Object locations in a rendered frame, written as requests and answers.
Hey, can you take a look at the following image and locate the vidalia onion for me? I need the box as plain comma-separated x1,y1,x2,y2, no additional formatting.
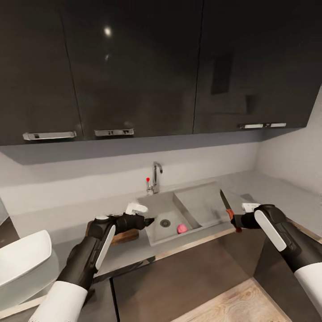
178,224,187,234

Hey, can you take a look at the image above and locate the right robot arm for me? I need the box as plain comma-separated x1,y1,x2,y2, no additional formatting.
231,203,322,317

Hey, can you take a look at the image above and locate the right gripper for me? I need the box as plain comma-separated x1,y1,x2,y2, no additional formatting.
231,213,257,229

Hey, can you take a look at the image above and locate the parer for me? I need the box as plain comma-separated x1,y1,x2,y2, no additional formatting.
220,191,242,233

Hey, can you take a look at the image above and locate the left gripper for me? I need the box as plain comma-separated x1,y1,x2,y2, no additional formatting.
121,213,155,232

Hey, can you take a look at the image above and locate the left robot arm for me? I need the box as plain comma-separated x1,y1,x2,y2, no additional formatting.
28,202,155,322

